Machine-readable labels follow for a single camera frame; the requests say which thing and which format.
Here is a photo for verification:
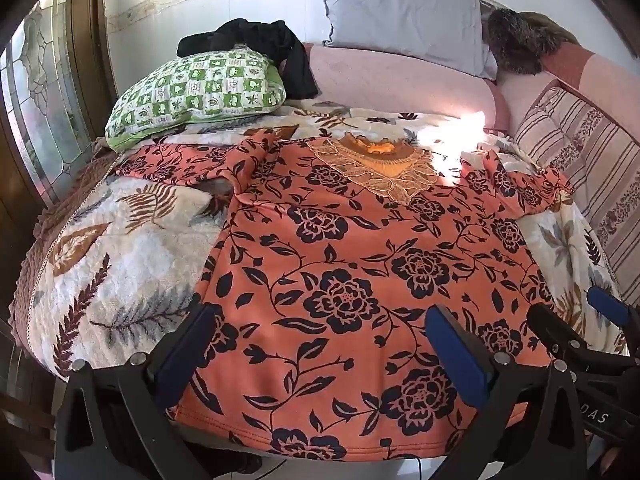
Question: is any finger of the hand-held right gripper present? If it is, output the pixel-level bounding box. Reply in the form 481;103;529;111
587;287;632;332
527;304;601;361

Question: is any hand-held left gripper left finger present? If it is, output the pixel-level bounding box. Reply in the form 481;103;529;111
54;302;221;480

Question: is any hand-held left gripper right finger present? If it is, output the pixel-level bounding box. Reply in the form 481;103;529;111
425;304;593;480

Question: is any orange floral shirt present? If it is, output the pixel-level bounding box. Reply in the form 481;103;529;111
116;127;576;462

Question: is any cream leaf-print blanket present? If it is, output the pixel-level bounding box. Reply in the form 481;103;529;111
15;102;631;383

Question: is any striped pink cushion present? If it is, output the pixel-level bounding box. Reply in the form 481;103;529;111
512;40;640;306

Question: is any green patterned pillow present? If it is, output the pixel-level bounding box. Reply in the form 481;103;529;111
104;45;287;152

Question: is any pink long pillow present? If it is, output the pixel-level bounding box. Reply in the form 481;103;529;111
300;44;556;133

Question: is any brown furry cloth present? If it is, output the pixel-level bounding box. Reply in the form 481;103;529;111
487;7;581;76

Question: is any wooden door with patterned glass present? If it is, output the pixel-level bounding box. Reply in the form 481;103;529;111
0;0;118;341

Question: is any black cloth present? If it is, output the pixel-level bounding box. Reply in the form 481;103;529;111
176;18;321;101

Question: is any grey pillow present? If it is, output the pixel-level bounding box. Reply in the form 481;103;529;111
321;0;498;80

